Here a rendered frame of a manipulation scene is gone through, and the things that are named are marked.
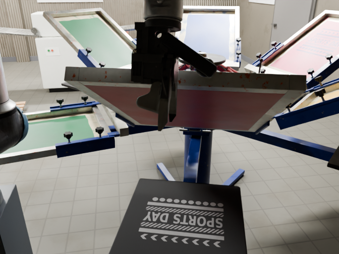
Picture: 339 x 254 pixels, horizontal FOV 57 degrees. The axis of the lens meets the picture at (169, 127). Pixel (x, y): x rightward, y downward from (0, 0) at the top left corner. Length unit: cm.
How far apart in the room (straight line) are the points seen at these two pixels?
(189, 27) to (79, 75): 238
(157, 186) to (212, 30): 201
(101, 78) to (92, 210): 211
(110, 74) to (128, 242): 60
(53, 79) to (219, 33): 354
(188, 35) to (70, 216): 193
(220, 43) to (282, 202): 152
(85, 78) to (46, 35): 502
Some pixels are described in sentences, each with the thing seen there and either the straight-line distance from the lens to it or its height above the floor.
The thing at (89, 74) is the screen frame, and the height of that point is 154.
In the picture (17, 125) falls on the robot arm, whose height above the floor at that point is 138.
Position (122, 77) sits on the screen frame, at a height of 154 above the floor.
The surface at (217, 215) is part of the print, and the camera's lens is 124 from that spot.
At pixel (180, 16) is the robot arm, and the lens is 61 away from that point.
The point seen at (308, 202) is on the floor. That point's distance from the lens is 308.
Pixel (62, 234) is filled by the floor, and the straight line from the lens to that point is 266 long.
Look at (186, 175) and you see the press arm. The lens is 150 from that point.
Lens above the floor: 175
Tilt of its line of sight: 24 degrees down
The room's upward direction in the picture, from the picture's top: straight up
